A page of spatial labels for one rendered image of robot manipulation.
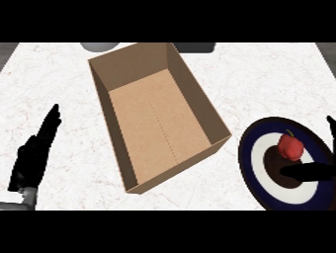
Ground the grey round object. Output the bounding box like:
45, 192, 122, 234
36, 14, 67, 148
79, 42, 122, 53

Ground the open cardboard box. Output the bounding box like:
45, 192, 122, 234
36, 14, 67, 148
86, 42, 234, 195

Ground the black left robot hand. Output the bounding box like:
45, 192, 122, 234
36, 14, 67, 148
7, 103, 63, 194

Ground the dark grey flat object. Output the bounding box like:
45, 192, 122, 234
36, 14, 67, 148
172, 42, 218, 54

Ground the red bell pepper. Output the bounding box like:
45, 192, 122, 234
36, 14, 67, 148
279, 128, 305, 162

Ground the blue and white round plate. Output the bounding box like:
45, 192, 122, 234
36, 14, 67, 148
237, 116, 336, 211

